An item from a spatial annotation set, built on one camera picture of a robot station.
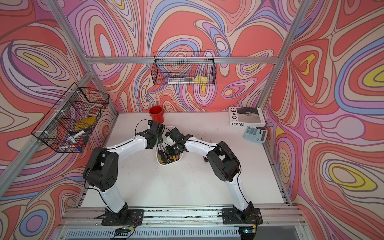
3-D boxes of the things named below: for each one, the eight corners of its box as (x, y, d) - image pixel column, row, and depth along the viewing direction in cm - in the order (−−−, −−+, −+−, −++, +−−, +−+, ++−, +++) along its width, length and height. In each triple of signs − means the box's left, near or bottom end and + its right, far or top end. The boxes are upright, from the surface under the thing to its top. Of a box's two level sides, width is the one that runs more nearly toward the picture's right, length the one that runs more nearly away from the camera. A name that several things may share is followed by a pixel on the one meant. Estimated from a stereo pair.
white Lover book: (231, 126, 112) (232, 123, 109) (227, 110, 124) (228, 107, 121) (263, 126, 112) (265, 123, 109) (257, 110, 124) (258, 107, 121)
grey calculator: (242, 137, 107) (243, 134, 104) (245, 126, 114) (246, 123, 111) (264, 144, 103) (266, 141, 100) (266, 132, 110) (268, 129, 107)
